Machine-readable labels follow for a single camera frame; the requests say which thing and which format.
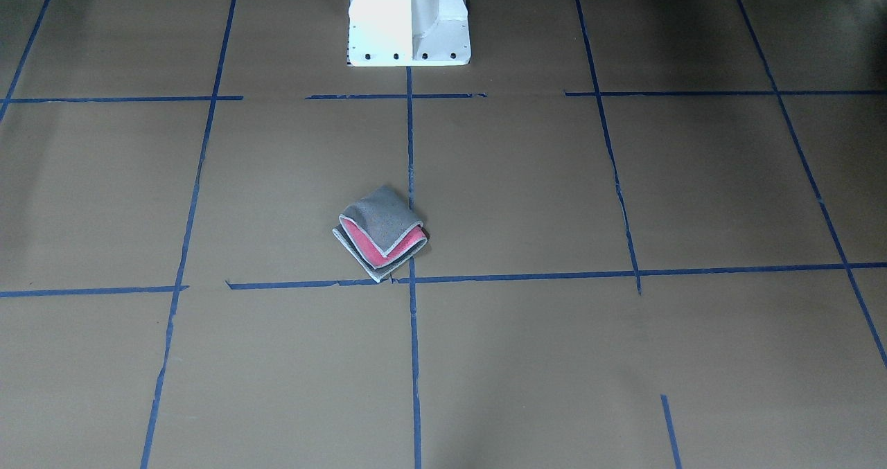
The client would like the pink towel white edge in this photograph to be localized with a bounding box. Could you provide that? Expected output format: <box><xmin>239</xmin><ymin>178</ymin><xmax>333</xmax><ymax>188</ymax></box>
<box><xmin>332</xmin><ymin>185</ymin><xmax>428</xmax><ymax>283</ymax></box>

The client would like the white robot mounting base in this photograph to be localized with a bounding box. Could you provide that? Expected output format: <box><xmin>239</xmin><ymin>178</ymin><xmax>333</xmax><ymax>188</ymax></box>
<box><xmin>346</xmin><ymin>0</ymin><xmax>472</xmax><ymax>68</ymax></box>

